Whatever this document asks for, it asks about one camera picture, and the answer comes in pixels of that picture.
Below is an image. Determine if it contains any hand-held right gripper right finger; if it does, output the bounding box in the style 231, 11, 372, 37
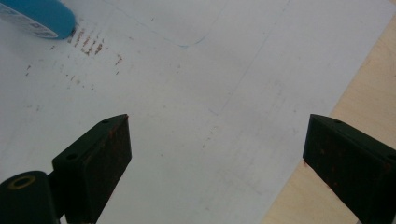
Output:
302, 113, 396, 224

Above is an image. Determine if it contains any white paper sheet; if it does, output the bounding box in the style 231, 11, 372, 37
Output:
0, 0, 396, 224

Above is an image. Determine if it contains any blue plastic bottle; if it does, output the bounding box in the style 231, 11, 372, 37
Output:
0, 0, 78, 40

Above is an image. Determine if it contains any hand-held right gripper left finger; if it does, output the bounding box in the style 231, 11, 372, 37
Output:
49, 113, 133, 224

